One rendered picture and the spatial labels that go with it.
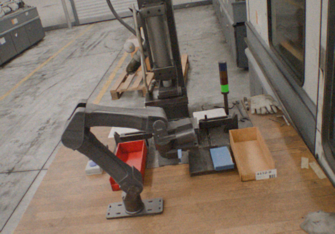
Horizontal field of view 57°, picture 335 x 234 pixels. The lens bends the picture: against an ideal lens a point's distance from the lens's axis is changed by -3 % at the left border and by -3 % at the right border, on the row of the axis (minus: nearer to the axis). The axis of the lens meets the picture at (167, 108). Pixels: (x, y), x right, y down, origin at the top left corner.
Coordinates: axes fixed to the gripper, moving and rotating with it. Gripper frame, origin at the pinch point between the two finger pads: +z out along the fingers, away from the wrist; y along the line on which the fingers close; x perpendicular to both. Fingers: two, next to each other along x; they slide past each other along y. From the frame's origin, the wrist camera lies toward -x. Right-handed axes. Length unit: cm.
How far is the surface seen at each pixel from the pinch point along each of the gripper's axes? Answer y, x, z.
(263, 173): -7.6, -32.4, 4.1
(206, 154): 6.1, -13.7, 13.6
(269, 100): 41, -51, 35
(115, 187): -5.4, 22.3, 7.6
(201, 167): -0.7, -11.0, 9.4
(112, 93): 203, 92, 233
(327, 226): -30, -44, -9
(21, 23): 598, 399, 411
